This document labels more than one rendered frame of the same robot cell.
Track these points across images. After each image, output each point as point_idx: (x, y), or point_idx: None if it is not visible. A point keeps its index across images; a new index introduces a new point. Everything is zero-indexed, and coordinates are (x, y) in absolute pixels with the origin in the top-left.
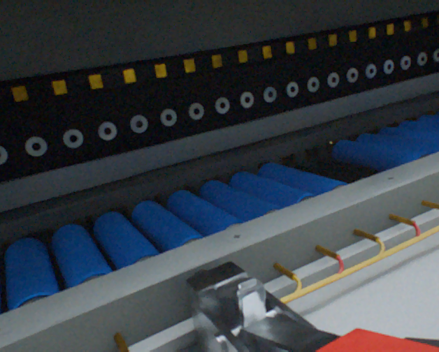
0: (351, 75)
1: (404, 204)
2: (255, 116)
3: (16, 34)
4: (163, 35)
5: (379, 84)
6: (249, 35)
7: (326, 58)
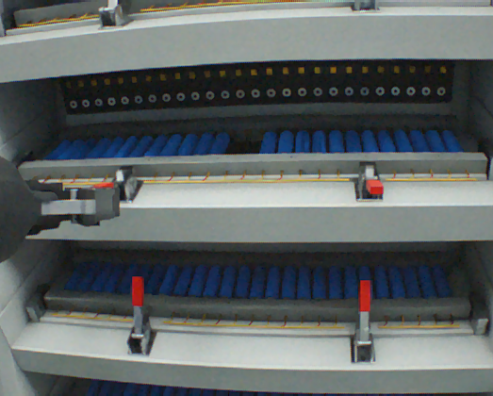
0: (316, 91)
1: (216, 169)
2: (245, 103)
3: None
4: None
5: (340, 100)
6: None
7: (298, 79)
